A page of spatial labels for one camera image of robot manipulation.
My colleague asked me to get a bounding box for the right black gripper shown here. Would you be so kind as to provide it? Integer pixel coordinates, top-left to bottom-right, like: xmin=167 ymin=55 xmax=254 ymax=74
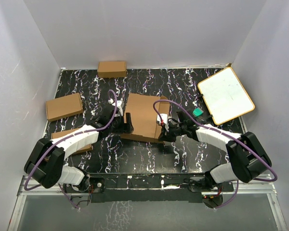
xmin=158 ymin=120 xmax=187 ymax=142

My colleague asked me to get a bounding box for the large cardboard box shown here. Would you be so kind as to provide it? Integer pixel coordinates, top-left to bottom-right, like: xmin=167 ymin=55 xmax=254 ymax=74
xmin=120 ymin=93 xmax=166 ymax=143

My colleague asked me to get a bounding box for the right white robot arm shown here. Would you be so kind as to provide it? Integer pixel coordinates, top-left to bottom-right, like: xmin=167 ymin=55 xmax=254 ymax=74
xmin=157 ymin=111 xmax=272 ymax=191

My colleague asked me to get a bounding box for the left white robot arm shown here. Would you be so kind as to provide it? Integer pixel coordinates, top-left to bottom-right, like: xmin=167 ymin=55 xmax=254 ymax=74
xmin=24 ymin=106 xmax=133 ymax=192

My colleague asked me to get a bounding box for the folded cardboard box back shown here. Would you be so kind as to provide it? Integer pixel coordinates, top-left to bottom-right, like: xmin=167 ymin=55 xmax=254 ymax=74
xmin=97 ymin=61 xmax=127 ymax=78

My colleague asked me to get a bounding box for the folded cardboard box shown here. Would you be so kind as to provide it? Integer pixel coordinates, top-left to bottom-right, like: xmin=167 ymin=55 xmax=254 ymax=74
xmin=51 ymin=128 xmax=92 ymax=154
xmin=97 ymin=61 xmax=127 ymax=78
xmin=46 ymin=93 xmax=83 ymax=122

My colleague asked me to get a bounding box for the folded cardboard box left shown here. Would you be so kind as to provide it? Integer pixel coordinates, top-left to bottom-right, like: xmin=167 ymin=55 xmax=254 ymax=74
xmin=46 ymin=93 xmax=83 ymax=122

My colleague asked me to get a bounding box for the folded cardboard box front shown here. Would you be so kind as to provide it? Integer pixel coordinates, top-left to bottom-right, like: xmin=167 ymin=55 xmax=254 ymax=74
xmin=51 ymin=128 xmax=92 ymax=154

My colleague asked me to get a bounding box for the green eraser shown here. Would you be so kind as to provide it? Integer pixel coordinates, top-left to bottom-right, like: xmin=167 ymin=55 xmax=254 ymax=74
xmin=192 ymin=107 xmax=204 ymax=117

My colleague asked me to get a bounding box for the white board yellow rim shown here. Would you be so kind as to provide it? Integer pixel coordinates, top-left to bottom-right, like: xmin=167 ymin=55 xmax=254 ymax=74
xmin=197 ymin=67 xmax=255 ymax=125

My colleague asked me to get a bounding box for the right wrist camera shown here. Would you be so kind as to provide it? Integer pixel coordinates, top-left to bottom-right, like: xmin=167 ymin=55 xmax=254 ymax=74
xmin=156 ymin=114 xmax=169 ymax=130

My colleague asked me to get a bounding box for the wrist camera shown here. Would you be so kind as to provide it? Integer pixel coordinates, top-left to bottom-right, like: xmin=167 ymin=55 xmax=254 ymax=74
xmin=108 ymin=99 xmax=124 ymax=117
xmin=156 ymin=114 xmax=169 ymax=130

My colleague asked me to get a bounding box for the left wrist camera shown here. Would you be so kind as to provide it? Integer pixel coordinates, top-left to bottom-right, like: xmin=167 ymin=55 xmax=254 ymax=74
xmin=108 ymin=99 xmax=124 ymax=117

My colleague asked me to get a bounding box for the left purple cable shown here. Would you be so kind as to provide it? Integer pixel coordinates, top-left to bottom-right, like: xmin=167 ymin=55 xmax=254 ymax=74
xmin=24 ymin=89 xmax=118 ymax=209

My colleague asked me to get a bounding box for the purple cable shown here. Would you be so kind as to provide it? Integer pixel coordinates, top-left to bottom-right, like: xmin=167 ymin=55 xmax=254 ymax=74
xmin=153 ymin=100 xmax=278 ymax=209
xmin=24 ymin=89 xmax=118 ymax=209

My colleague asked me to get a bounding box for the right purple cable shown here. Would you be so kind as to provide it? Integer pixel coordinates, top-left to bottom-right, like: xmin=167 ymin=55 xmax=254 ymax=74
xmin=153 ymin=100 xmax=278 ymax=209

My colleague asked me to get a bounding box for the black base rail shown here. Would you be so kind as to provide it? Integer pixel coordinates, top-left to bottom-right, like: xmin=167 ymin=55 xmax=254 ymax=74
xmin=63 ymin=173 xmax=234 ymax=207

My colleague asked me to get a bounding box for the aluminium frame rail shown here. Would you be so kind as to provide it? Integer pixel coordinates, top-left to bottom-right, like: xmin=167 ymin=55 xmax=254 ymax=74
xmin=8 ymin=120 xmax=289 ymax=231

